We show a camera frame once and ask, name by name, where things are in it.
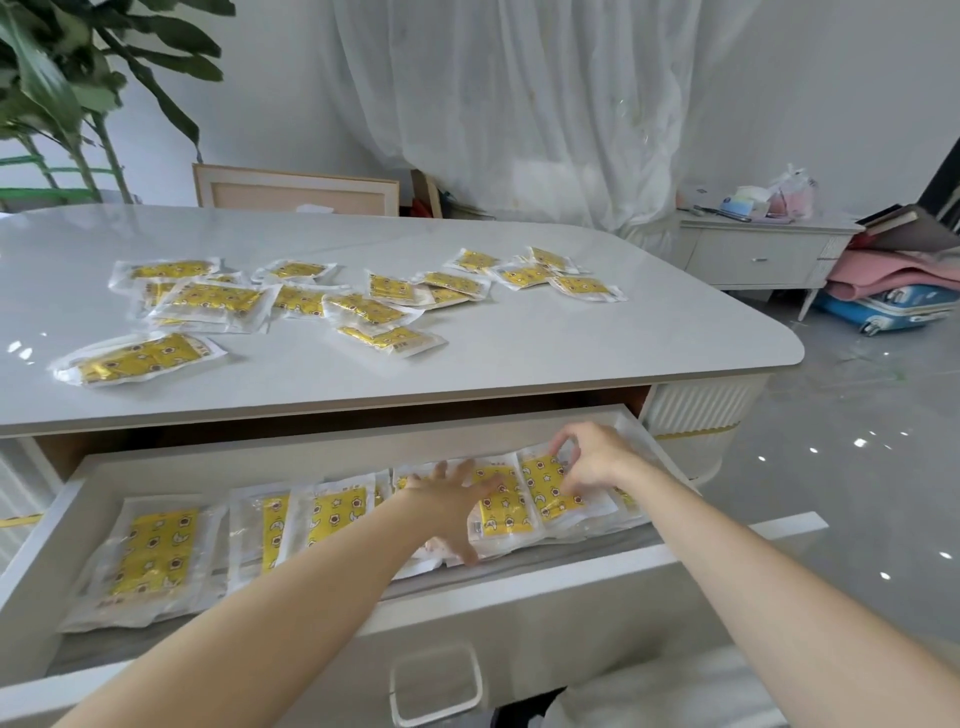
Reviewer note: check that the person's left little finger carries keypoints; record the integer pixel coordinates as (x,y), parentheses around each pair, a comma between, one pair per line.
(440,472)

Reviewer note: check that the white sheer curtain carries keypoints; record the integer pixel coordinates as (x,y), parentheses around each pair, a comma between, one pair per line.
(540,97)

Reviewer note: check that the wooden framed board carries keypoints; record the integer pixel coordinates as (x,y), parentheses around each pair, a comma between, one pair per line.
(292,191)

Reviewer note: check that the pink blanket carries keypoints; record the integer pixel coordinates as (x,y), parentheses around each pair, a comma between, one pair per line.
(892,271)

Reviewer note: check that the black panel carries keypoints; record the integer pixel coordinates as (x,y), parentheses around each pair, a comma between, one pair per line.
(943,187)

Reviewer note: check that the person's left thumb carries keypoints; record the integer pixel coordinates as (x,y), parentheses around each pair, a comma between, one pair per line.
(463,550)

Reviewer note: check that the row of yellow packets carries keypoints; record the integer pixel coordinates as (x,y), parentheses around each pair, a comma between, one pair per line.
(161,555)

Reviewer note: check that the person's right hand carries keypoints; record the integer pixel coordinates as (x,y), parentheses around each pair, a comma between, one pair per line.
(604,457)

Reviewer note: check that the scattered pile of yellow packets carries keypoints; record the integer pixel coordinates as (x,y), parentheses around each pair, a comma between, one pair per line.
(214,300)

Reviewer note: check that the green leafy plant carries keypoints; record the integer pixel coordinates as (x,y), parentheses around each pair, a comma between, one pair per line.
(52,75)

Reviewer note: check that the white side cabinet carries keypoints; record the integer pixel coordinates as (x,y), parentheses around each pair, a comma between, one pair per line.
(750,255)

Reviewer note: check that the person's left forearm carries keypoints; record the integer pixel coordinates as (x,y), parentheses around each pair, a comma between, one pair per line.
(262,615)

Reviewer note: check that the person's right fingers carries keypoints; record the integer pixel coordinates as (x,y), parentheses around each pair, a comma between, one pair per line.
(568,436)

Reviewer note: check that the white drawer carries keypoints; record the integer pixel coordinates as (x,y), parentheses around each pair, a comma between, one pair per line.
(480,637)

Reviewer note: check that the person's white garment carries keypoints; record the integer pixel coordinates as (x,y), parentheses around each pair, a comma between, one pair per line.
(660,694)

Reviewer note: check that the person's left hand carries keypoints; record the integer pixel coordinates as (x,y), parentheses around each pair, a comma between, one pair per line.
(442,506)

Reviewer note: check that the brown book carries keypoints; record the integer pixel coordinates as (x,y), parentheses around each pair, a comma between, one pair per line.
(896,219)

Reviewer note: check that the blue suitcase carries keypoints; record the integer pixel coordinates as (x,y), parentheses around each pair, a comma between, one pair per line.
(892,307)

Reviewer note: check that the person's right forearm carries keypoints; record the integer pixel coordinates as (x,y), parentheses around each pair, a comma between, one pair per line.
(765,592)

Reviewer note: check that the tissue pack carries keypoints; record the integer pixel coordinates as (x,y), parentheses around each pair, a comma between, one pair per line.
(744,202)

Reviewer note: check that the yellow patterned snack packet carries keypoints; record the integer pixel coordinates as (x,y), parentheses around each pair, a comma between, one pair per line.
(511,519)
(546,496)

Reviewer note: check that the small wooden frame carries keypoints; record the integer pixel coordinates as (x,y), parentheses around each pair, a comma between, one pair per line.
(427,193)

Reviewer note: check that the pink plastic bag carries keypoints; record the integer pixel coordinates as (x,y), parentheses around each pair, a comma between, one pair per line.
(795,196)

